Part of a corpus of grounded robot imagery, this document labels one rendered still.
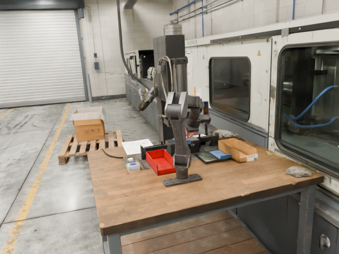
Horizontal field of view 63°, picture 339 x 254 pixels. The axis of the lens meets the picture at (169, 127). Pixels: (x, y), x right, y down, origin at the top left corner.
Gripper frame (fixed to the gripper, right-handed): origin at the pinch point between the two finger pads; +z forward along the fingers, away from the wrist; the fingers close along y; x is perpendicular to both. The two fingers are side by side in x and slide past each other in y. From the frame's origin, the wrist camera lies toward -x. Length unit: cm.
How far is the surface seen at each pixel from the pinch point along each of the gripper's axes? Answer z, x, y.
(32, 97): 538, 205, 776
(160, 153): 16.2, 14.3, 1.7
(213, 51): -1, -64, 111
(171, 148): 13.7, 6.8, 2.5
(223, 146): 7.0, -24.8, -4.7
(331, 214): 0, -58, -63
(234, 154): 2.3, -25.0, -16.5
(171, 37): -41, 6, 44
